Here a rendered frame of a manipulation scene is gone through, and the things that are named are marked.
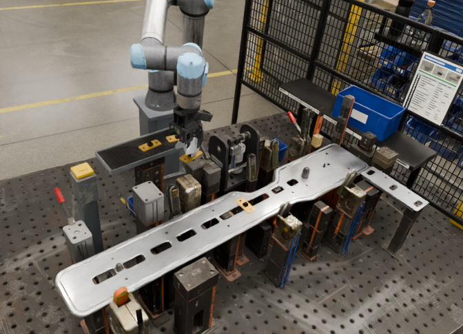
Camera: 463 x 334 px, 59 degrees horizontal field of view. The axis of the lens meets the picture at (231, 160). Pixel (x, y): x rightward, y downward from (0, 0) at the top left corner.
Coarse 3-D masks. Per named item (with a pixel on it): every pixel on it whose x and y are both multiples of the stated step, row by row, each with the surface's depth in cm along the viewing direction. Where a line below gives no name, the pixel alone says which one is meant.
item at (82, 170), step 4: (84, 164) 146; (72, 168) 143; (76, 168) 144; (80, 168) 144; (84, 168) 144; (88, 168) 144; (72, 172) 143; (76, 172) 142; (80, 172) 142; (84, 172) 142; (88, 172) 142; (92, 172) 143; (76, 176) 140; (80, 176) 141; (84, 176) 142
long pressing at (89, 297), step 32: (320, 160) 189; (352, 160) 191; (256, 192) 166; (288, 192) 169; (320, 192) 171; (192, 224) 150; (224, 224) 151; (256, 224) 154; (96, 256) 134; (128, 256) 135; (160, 256) 137; (192, 256) 138; (64, 288) 124; (96, 288) 125; (128, 288) 126
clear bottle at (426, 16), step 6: (426, 6) 190; (432, 6) 189; (426, 12) 190; (432, 12) 190; (420, 18) 192; (426, 18) 190; (432, 18) 191; (426, 24) 192; (414, 30) 196; (420, 36) 195; (414, 42) 198; (420, 42) 197
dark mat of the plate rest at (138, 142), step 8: (152, 136) 163; (160, 136) 164; (128, 144) 158; (136, 144) 158; (168, 144) 160; (104, 152) 152; (112, 152) 153; (120, 152) 153; (128, 152) 154; (136, 152) 154; (144, 152) 154; (152, 152) 155; (160, 152) 155; (104, 160) 148; (112, 160) 149; (120, 160) 149; (128, 160) 150; (136, 160) 150; (112, 168) 145
